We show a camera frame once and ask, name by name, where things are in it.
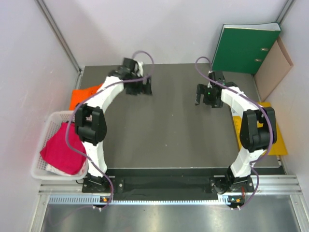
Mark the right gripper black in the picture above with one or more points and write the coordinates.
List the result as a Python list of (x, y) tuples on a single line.
[(201, 90)]

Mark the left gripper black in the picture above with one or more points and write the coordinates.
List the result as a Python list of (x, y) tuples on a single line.
[(142, 89)]

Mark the orange t shirt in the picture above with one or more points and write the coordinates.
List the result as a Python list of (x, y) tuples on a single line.
[(79, 95)]

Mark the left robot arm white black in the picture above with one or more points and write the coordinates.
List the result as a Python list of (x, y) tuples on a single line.
[(90, 123)]

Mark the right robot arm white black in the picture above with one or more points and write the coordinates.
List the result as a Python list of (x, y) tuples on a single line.
[(238, 173)]

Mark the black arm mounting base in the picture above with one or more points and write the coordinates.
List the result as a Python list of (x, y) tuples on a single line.
[(161, 184)]

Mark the beige paper folder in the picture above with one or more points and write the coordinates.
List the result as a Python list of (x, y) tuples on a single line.
[(273, 69)]

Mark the yellow plastic folder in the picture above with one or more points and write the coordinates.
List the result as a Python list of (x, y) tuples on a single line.
[(280, 145)]

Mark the magenta t shirt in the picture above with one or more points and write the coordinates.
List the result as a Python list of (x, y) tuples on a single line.
[(58, 154)]

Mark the white t shirt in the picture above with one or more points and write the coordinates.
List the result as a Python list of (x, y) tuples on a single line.
[(54, 170)]

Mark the white plastic basket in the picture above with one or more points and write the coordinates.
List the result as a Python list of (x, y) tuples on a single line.
[(38, 169)]

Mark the green ring binder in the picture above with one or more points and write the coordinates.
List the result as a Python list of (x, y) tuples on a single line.
[(243, 48)]

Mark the aluminium frame rail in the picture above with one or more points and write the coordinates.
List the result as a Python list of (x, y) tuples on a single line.
[(58, 34)]

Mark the grey slotted cable duct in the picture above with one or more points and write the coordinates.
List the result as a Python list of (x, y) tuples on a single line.
[(102, 200)]

